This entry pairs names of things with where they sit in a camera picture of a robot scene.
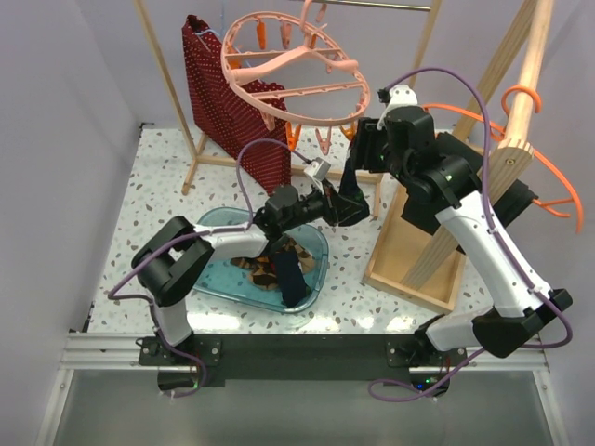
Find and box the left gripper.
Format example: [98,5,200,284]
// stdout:
[281,179,363,232]

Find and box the beige brown argyle sock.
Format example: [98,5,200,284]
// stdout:
[261,245,316,274]

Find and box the black multicolour argyle sock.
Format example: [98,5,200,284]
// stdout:
[249,257,278,291]

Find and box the pink round clip hanger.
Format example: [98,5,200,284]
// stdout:
[220,1,371,153]

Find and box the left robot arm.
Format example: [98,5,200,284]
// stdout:
[132,180,364,364]

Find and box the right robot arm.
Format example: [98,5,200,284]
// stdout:
[350,106,573,365]

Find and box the orange plastic hanger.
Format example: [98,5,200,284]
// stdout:
[422,85,585,234]

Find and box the light blue hanger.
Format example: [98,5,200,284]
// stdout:
[194,0,228,40]

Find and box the black garment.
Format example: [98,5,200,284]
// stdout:
[399,132,538,255]

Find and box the wooden clothes rack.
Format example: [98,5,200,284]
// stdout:
[132,0,557,312]

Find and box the red polka dot garment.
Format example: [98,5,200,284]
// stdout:
[181,15,291,194]

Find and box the blue transparent plastic basin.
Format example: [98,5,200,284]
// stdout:
[194,207,328,314]

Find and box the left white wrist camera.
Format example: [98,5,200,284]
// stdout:
[303,158,331,190]

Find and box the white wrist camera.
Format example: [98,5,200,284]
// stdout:
[377,84,418,130]
[303,158,331,190]

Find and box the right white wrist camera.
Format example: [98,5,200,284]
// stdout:
[377,84,418,130]

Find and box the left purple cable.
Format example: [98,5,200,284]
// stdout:
[106,138,317,399]

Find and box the purple cable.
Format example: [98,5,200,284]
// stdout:
[106,138,317,399]
[369,67,575,401]

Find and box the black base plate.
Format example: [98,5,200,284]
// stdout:
[138,333,466,396]

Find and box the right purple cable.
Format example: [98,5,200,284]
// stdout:
[369,67,575,401]

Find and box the aluminium rail frame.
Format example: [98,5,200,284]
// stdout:
[34,301,554,446]

